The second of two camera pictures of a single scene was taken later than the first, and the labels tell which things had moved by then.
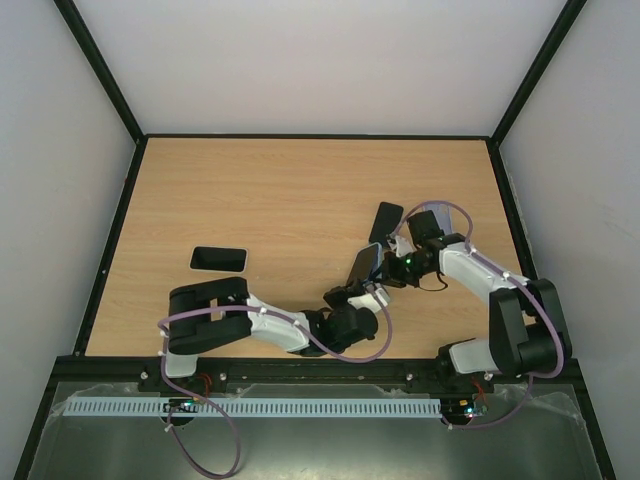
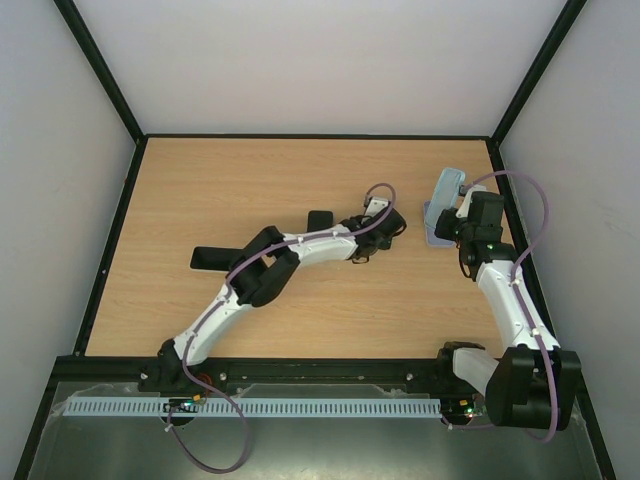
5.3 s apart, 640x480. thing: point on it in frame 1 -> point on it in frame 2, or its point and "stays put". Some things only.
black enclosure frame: (138, 138) stays put
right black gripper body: (391, 267) -> (445, 223)
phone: (367, 260) -> (445, 194)
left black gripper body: (331, 296) -> (383, 246)
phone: (219, 259) stays put
